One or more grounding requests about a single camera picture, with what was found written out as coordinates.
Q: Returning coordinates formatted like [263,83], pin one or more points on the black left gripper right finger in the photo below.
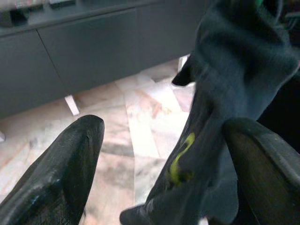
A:
[269,182]

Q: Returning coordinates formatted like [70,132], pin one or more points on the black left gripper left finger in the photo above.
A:
[58,178]

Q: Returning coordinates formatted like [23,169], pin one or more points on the plain black shirt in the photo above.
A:
[234,70]

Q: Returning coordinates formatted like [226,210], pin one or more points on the black TV console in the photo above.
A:
[93,47]

